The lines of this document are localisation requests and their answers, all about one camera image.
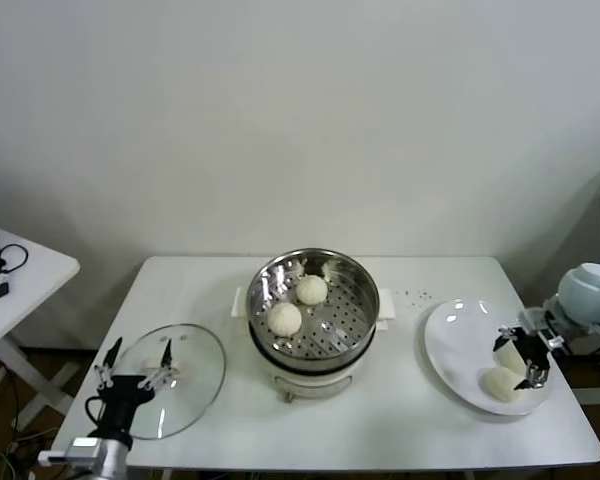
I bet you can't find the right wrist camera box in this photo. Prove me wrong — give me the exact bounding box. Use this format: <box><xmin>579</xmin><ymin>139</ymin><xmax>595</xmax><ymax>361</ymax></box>
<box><xmin>519</xmin><ymin>307</ymin><xmax>566</xmax><ymax>349</ymax></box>

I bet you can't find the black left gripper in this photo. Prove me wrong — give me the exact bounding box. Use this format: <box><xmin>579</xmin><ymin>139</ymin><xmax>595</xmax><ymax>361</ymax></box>
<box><xmin>93</xmin><ymin>337</ymin><xmax>177</xmax><ymax>444</ymax></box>

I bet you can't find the white folding table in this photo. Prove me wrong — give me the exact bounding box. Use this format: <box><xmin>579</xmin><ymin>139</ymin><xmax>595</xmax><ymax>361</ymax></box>
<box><xmin>0</xmin><ymin>224</ymin><xmax>83</xmax><ymax>431</ymax></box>

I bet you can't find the cream electric cooking pot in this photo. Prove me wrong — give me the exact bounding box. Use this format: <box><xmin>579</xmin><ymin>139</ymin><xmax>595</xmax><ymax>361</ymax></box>
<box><xmin>232</xmin><ymin>285</ymin><xmax>399</xmax><ymax>404</ymax></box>

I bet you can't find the white steamed baozi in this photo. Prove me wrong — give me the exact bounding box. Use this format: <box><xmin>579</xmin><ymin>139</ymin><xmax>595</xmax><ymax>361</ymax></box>
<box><xmin>481</xmin><ymin>367</ymin><xmax>524</xmax><ymax>403</ymax></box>
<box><xmin>267</xmin><ymin>303</ymin><xmax>304</xmax><ymax>337</ymax></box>
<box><xmin>294</xmin><ymin>275</ymin><xmax>329</xmax><ymax>306</ymax></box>
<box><xmin>494</xmin><ymin>344</ymin><xmax>529</xmax><ymax>376</ymax></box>

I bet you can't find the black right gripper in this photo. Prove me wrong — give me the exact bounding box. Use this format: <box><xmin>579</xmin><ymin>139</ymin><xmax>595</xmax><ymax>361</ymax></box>
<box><xmin>492</xmin><ymin>325</ymin><xmax>551</xmax><ymax>391</ymax></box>

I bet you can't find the white round plate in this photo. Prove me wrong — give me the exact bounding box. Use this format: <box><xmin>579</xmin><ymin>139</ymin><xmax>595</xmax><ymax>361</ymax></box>
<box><xmin>423</xmin><ymin>298</ymin><xmax>554</xmax><ymax>416</ymax></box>

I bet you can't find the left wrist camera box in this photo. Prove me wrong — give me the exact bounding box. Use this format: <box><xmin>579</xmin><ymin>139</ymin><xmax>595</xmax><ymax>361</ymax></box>
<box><xmin>37</xmin><ymin>436</ymin><xmax>106</xmax><ymax>466</ymax></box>

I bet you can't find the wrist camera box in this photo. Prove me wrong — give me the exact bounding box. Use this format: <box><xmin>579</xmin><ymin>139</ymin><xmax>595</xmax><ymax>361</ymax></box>
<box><xmin>519</xmin><ymin>307</ymin><xmax>566</xmax><ymax>349</ymax></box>
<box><xmin>37</xmin><ymin>436</ymin><xmax>106</xmax><ymax>466</ymax></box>

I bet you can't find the black looped cable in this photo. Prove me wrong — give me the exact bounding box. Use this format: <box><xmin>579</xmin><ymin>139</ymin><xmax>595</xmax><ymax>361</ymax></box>
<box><xmin>0</xmin><ymin>243</ymin><xmax>31</xmax><ymax>279</ymax></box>

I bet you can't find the glass pot lid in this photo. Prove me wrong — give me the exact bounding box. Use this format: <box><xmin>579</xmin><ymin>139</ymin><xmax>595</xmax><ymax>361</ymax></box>
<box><xmin>104</xmin><ymin>323</ymin><xmax>229</xmax><ymax>441</ymax></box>

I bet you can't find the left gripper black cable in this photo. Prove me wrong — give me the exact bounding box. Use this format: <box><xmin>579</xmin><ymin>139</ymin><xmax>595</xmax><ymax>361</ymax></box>
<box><xmin>84</xmin><ymin>396</ymin><xmax>109</xmax><ymax>426</ymax></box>

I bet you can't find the stainless steel steamer basket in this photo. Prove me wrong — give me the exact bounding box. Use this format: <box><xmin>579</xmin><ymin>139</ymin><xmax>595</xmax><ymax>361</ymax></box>
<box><xmin>246</xmin><ymin>248</ymin><xmax>381</xmax><ymax>369</ymax></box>

